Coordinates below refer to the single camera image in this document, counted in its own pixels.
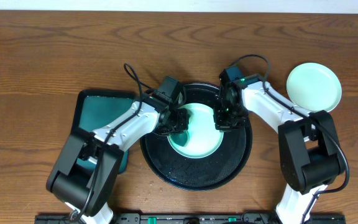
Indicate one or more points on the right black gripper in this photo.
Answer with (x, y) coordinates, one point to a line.
(227, 119)

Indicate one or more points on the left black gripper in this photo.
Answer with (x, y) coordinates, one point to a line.
(176, 123)

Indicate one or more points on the green yellow sponge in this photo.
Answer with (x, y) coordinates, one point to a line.
(180, 139)

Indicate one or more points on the mint plate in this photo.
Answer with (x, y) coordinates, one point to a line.
(314, 87)
(204, 137)

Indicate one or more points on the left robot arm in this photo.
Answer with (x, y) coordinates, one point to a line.
(104, 128)

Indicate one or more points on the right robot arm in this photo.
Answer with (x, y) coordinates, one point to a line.
(311, 159)

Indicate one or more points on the rectangular black water tray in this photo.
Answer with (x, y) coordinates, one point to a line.
(96, 108)

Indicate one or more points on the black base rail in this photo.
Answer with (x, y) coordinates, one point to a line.
(135, 218)

